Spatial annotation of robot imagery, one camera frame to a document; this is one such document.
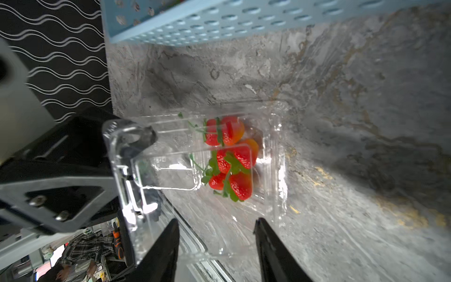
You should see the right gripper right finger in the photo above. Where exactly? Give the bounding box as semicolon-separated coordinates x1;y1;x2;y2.
254;217;312;282

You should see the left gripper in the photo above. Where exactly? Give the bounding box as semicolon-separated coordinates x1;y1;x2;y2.
0;107;157;237

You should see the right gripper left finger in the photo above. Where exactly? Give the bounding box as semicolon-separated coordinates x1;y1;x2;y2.
125;219;180;282

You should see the clear plastic clamshell container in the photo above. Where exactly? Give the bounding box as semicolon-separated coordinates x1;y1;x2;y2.
109;100;288;263

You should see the light blue plastic basket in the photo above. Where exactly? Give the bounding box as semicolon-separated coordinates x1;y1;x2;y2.
100;0;431;47

